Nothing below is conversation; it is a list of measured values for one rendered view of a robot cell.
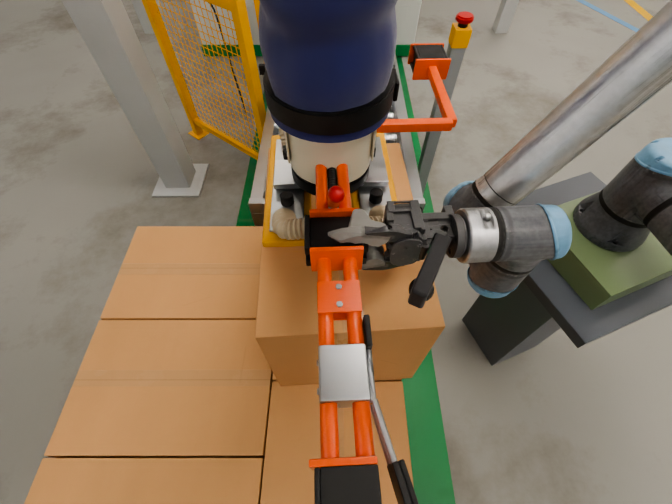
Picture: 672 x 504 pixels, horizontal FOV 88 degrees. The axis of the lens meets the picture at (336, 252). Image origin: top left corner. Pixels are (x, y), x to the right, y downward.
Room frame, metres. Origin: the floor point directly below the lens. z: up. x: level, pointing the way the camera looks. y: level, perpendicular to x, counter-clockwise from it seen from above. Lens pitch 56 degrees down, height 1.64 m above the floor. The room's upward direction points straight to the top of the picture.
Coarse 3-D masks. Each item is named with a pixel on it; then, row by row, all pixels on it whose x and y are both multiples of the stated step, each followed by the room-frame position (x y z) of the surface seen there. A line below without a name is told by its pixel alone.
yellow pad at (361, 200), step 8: (384, 136) 0.75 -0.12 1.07; (376, 144) 0.71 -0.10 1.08; (384, 144) 0.72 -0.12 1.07; (376, 152) 0.68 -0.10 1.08; (384, 152) 0.69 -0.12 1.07; (392, 176) 0.61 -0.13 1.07; (392, 184) 0.58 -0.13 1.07; (360, 192) 0.55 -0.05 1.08; (368, 192) 0.55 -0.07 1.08; (376, 192) 0.52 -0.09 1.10; (384, 192) 0.55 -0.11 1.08; (392, 192) 0.55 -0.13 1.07; (352, 200) 0.53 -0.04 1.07; (360, 200) 0.52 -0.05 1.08; (368, 200) 0.52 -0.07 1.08; (376, 200) 0.51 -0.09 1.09; (384, 200) 0.52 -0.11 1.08; (392, 200) 0.53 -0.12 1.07; (360, 208) 0.50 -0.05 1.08; (368, 208) 0.50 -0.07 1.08
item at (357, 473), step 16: (320, 464) 0.02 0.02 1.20; (336, 464) 0.02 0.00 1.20; (352, 464) 0.02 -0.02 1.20; (368, 464) 0.02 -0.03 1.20; (320, 480) 0.01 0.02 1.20; (336, 480) 0.01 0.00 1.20; (352, 480) 0.01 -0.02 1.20; (368, 480) 0.01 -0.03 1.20; (320, 496) 0.00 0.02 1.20; (336, 496) 0.00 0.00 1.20; (352, 496) 0.00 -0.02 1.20; (368, 496) 0.00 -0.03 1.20
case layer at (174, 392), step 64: (128, 256) 0.73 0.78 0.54; (192, 256) 0.73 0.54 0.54; (256, 256) 0.73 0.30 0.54; (128, 320) 0.47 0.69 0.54; (192, 320) 0.47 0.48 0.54; (128, 384) 0.27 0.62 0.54; (192, 384) 0.27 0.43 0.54; (256, 384) 0.27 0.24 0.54; (384, 384) 0.27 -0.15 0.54; (64, 448) 0.10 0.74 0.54; (128, 448) 0.10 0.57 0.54; (192, 448) 0.10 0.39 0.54; (256, 448) 0.10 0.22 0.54
